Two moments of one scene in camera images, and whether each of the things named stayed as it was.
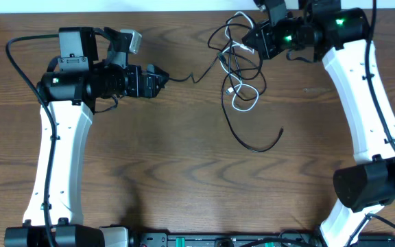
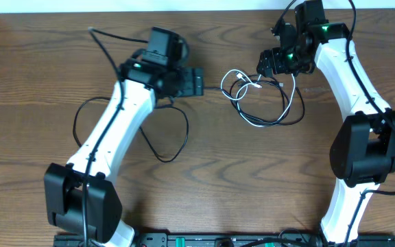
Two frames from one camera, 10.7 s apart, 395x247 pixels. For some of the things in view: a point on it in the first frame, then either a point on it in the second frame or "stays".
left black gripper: [152, 88] → [195, 84]
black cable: [241, 62] → [281, 121]
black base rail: [300, 239] stays
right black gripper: [265, 47] → [278, 66]
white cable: [230, 20] → [251, 83]
